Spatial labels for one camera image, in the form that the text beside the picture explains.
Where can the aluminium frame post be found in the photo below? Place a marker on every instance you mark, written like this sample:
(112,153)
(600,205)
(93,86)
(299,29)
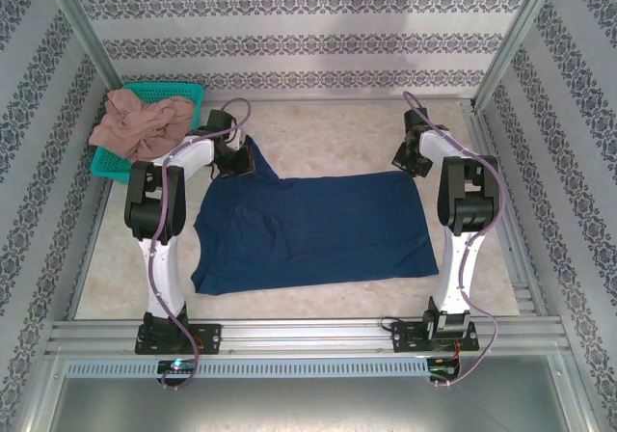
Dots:
(520,32)
(45,403)
(581,417)
(84,32)

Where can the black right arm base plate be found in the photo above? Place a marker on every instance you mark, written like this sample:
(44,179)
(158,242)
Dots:
(405,338)

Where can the small controller board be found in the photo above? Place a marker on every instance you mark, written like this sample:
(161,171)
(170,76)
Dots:
(441,368)
(178,365)

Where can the navy blue t-shirt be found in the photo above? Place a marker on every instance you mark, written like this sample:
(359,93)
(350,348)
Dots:
(328,229)

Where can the teal plastic basket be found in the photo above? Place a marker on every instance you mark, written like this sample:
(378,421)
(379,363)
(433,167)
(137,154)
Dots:
(108,164)

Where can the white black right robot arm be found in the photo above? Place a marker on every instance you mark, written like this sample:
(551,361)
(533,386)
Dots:
(450,278)

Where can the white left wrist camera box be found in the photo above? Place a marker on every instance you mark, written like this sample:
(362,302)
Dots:
(241,142)

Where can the aluminium back rail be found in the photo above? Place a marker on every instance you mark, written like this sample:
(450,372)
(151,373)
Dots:
(337,100)

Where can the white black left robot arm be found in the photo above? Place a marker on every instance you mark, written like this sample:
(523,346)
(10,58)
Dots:
(161,278)

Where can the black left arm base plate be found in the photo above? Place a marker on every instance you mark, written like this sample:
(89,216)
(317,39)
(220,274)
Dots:
(209,338)

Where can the aluminium side rail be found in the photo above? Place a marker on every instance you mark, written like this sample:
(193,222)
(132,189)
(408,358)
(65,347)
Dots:
(525,282)
(94,229)

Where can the crumpled pink cloth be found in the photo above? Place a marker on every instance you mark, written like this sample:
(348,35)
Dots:
(140,128)

